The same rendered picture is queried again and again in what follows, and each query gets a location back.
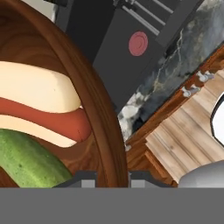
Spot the brown wooden bowl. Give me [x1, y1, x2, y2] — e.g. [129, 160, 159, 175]
[0, 0, 130, 188]

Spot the hot dog in bun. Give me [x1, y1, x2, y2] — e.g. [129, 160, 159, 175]
[0, 60, 94, 149]

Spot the white round black-rimmed object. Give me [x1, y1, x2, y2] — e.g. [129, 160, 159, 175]
[210, 92, 224, 141]

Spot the brown wooden cupboard run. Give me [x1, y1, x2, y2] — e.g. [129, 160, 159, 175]
[124, 43, 224, 187]

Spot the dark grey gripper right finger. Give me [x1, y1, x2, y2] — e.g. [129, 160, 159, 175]
[128, 171, 173, 188]

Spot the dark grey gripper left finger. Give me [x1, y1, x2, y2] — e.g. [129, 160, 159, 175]
[52, 171, 97, 188]

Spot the green cucumber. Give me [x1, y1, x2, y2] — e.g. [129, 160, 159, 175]
[0, 128, 74, 188]

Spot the silver cupboard knob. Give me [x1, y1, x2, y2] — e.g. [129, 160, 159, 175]
[181, 85, 202, 99]
[197, 70, 215, 83]

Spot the dark grey hob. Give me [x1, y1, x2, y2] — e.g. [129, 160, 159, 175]
[55, 0, 205, 113]

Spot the grey rounded object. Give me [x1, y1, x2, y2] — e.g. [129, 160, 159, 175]
[177, 159, 224, 188]

